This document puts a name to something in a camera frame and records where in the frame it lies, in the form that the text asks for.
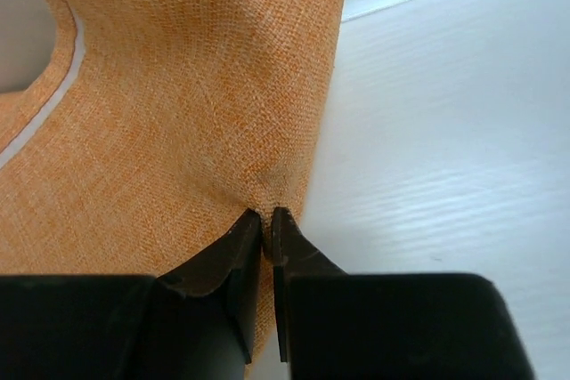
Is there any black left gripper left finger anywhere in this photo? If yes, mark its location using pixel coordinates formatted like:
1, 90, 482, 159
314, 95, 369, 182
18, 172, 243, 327
1, 211, 261, 379

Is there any orange cloth placemat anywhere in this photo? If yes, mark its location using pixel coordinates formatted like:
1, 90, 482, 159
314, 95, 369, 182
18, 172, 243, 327
0, 0, 346, 368

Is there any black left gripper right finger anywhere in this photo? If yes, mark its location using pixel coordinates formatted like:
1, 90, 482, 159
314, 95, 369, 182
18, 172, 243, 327
271, 207, 534, 379

